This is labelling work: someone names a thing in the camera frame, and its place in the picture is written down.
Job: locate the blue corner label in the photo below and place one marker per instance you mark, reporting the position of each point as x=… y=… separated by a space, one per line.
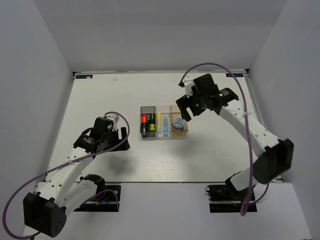
x=84 y=76
x=237 y=75

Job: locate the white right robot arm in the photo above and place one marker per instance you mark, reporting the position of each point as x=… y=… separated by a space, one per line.
x=274 y=156

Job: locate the blue translucent glue stick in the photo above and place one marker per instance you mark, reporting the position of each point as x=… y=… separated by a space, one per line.
x=165 y=125

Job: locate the blue white tape roll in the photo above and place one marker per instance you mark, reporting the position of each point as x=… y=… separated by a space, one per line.
x=178 y=123

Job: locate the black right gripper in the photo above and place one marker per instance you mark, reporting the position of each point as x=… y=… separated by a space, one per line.
x=184 y=103

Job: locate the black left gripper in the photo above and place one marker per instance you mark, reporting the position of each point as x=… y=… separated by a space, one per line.
x=124 y=134

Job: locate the yellow translucent glue stick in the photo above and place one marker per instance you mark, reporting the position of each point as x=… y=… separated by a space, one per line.
x=158 y=122

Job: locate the yellow cap black highlighter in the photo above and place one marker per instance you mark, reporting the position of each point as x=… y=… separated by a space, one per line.
x=152 y=123

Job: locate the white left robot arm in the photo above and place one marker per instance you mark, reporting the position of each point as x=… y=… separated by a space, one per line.
x=46 y=211

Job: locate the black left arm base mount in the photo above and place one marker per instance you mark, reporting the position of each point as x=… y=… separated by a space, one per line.
x=104 y=203

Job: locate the left blue corner label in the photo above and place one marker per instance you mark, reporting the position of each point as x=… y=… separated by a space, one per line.
x=84 y=76

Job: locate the dark grey plastic container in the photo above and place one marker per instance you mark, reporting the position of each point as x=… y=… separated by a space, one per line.
x=148 y=110

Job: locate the right blue corner label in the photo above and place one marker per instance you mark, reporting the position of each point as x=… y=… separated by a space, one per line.
x=237 y=75

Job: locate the orange translucent plastic container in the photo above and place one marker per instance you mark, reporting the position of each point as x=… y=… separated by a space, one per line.
x=175 y=111

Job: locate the orange cap black highlighter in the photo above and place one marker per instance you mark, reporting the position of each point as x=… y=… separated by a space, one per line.
x=144 y=127

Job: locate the clear plastic container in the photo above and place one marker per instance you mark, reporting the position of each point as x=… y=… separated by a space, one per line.
x=164 y=110

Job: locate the green cap black highlighter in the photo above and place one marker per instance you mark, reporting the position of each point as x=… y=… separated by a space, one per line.
x=148 y=121

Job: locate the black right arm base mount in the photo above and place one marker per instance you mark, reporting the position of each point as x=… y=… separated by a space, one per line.
x=223 y=201

